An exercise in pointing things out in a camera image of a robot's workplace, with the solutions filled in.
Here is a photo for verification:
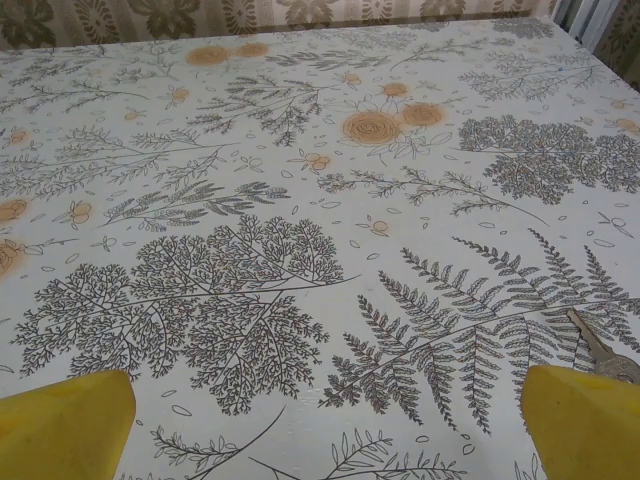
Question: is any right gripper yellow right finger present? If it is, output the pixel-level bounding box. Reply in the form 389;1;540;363
521;363;640;480

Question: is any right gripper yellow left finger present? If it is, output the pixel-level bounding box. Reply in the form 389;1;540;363
0;369;138;480

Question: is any aluminium frame corner post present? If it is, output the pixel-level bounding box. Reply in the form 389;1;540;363
555;0;610;57

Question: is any floral print tablecloth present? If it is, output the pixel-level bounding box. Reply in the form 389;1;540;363
0;14;640;480

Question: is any silver metal key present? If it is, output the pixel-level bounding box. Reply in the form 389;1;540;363
566;308;640;386

